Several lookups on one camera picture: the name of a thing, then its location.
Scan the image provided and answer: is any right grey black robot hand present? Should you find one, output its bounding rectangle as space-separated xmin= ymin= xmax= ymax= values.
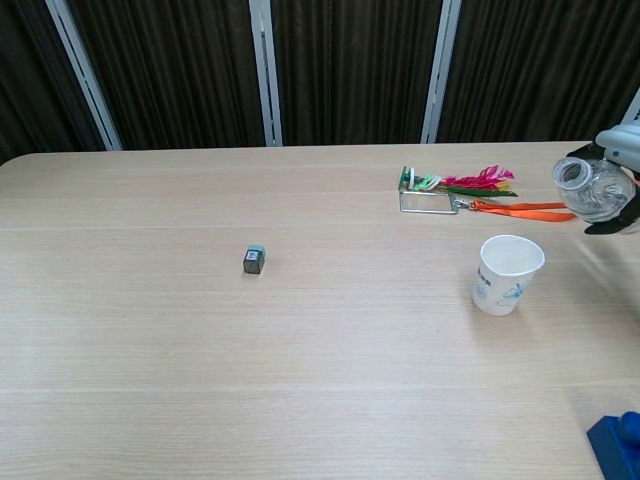
xmin=566 ymin=122 xmax=640 ymax=236

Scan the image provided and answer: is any transparent plastic water bottle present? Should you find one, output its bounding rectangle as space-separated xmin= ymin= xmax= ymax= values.
xmin=552 ymin=155 xmax=638 ymax=224

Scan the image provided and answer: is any white paper cup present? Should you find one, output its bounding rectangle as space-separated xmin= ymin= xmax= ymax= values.
xmin=471 ymin=233 xmax=546 ymax=318

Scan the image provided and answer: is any dark fabric partition panel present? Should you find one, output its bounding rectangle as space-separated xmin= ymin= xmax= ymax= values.
xmin=269 ymin=0 xmax=445 ymax=147
xmin=0 ymin=0 xmax=107 ymax=166
xmin=437 ymin=0 xmax=640 ymax=144
xmin=67 ymin=0 xmax=266 ymax=151

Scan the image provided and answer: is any pink green feather shuttlecock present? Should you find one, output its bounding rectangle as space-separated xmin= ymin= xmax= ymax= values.
xmin=398 ymin=164 xmax=519 ymax=199

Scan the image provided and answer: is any clear badge holder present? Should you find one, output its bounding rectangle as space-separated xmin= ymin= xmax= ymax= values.
xmin=398 ymin=189 xmax=460 ymax=216

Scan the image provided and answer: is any blue block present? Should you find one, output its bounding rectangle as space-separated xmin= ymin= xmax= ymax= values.
xmin=585 ymin=410 xmax=640 ymax=480

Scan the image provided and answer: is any small green grey cube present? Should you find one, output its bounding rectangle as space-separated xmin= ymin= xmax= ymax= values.
xmin=243 ymin=244 xmax=266 ymax=275

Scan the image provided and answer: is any grey metal partition post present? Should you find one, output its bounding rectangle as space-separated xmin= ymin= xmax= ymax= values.
xmin=44 ymin=0 xmax=124 ymax=152
xmin=621 ymin=85 xmax=640 ymax=129
xmin=420 ymin=0 xmax=463 ymax=145
xmin=248 ymin=0 xmax=285 ymax=148

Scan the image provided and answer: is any orange lanyard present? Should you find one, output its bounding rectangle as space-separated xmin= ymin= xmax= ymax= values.
xmin=452 ymin=198 xmax=579 ymax=223

